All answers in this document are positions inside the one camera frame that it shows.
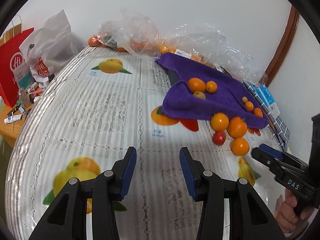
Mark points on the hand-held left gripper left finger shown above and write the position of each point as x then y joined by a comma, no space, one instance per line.
127,172

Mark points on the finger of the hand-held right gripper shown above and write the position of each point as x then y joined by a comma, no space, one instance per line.
262,156
273,152

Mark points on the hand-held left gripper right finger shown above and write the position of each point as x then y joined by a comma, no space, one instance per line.
187,172

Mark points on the orange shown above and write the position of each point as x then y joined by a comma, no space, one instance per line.
236,127
240,146
211,86
219,121
196,84

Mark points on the small orange kumquat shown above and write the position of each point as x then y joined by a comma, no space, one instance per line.
249,105
257,112

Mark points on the small tan fruit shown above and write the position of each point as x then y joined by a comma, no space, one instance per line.
244,99

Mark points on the small yellow-green fruit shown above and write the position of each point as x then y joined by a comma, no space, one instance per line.
199,95

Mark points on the purple towel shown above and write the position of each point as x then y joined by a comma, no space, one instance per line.
220,80

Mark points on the person's right hand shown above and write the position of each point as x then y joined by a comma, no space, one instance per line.
287,212

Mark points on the grey checkered cloth bag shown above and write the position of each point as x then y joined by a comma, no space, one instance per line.
277,127

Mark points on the small red fruit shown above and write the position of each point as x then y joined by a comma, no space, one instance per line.
219,137

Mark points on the blue tissue pack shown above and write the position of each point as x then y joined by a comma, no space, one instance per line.
268,98

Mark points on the pink cosmetic bottle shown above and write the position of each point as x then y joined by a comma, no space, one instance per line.
34,94

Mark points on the wooden side desk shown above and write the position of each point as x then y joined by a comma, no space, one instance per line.
10,132

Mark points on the white tube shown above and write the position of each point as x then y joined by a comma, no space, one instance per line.
12,118

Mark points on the pile of bagged oranges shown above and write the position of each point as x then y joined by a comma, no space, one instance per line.
137,45

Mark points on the small glass bottle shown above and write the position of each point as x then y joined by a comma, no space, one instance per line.
23,97

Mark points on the white red-print shopping bag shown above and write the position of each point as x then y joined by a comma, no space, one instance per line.
41,70

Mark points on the clear plastic bag with labels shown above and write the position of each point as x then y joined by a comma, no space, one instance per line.
200,37

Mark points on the teal white box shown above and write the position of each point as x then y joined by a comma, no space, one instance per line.
25,78

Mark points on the white plastic bag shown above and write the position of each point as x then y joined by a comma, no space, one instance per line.
52,40

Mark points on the red paper bag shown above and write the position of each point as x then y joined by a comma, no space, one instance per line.
8,75

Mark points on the brown wooden door frame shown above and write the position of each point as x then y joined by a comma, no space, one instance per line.
285,37

